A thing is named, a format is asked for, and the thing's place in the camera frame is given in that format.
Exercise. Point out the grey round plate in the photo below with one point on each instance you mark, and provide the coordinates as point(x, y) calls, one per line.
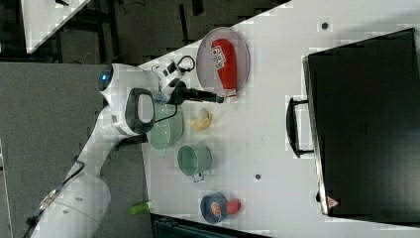
point(206, 71)

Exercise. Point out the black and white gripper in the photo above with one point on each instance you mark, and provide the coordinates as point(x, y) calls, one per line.
point(169, 76)

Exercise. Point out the white side table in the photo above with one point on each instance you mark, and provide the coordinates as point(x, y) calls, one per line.
point(42, 18)

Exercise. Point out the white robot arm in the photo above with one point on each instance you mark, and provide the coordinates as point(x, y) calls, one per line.
point(77, 206)

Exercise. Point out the red ketchup bottle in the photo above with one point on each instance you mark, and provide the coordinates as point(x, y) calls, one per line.
point(224, 58)

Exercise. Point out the peeled toy banana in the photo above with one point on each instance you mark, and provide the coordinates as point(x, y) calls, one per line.
point(203, 120)

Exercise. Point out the silver toaster oven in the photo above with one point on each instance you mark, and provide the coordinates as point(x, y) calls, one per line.
point(363, 105)

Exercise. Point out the toy orange half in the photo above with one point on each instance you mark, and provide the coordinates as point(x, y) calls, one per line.
point(216, 210)

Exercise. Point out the green metal mug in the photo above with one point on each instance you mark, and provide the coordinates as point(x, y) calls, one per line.
point(194, 160)

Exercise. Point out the green perforated colander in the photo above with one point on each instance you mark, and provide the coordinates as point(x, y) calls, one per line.
point(168, 127)

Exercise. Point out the red toy fruit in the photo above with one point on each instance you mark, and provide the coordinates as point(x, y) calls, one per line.
point(233, 206)

